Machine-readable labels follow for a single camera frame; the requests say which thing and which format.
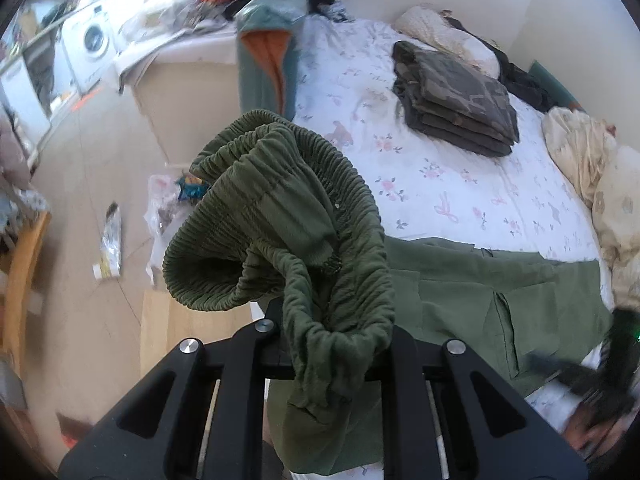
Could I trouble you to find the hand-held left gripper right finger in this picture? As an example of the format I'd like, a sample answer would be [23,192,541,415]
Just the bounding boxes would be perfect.
[364,324,589,480]

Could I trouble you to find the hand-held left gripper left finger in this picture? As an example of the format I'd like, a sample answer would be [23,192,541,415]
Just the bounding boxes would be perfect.
[57,304,297,480]

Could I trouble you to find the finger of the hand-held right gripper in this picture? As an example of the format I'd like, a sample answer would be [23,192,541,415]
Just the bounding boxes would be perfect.
[524,351,601,389]

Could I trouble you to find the olive green pants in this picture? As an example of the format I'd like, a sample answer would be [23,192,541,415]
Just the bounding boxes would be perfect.
[162,109,616,477]

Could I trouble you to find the person's right forearm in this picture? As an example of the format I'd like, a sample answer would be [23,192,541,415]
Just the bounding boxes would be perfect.
[562,396,640,468]

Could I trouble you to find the stack of folded camouflage pants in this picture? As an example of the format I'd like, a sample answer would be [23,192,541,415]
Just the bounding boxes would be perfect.
[391,40,521,157]

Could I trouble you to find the clear plastic bag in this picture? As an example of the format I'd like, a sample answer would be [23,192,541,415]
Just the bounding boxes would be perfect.
[142,172,213,286]

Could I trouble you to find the printed snack packet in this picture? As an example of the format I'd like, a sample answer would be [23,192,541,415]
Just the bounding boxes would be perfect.
[92,201,123,281]

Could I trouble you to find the bed with floral sheet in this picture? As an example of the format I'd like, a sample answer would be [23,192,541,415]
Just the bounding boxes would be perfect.
[287,14,618,480]

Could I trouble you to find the beige patterned quilt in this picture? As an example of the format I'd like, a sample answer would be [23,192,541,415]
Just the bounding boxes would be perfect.
[541,106,640,311]

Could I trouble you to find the wooden chair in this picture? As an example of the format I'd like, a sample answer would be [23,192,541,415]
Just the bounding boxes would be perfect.
[0,207,53,381]

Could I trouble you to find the white cabinet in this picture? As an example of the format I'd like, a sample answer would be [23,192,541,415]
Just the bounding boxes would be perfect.
[116,27,242,168]

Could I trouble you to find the dark green cushion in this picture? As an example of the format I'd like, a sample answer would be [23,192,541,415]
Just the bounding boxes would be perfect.
[527,59,583,111]

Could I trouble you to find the black clothes heap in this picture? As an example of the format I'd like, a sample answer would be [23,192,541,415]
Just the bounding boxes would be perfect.
[442,15,558,113]

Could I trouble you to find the teal garment with orange lining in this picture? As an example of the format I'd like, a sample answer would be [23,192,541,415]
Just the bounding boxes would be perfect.
[235,0,307,122]

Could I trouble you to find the cream fleece blanket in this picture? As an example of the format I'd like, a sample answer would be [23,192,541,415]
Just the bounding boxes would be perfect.
[392,5,501,78]

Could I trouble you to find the white washing machine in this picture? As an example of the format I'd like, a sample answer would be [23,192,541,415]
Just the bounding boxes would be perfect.
[59,4,121,95]

